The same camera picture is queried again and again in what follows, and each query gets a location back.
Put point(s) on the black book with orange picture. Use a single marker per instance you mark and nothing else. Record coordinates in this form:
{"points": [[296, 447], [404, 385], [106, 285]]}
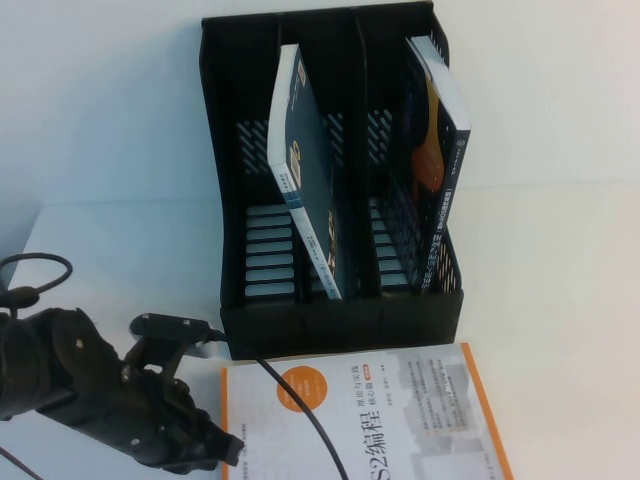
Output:
{"points": [[452, 200]]}

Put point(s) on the white orange ROS2 book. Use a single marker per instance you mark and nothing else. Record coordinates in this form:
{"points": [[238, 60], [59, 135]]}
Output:
{"points": [[400, 425]]}

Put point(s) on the black plastic book stand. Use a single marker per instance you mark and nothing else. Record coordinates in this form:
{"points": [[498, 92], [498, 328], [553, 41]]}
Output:
{"points": [[260, 325]]}

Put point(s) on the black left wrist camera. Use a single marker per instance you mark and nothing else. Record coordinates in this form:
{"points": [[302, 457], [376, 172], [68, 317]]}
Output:
{"points": [[170, 327]]}

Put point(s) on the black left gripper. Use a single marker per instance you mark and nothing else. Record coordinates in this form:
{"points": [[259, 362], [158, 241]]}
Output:
{"points": [[130, 415]]}

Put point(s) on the dark blue book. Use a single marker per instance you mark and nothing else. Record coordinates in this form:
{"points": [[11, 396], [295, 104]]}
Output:
{"points": [[310, 150]]}

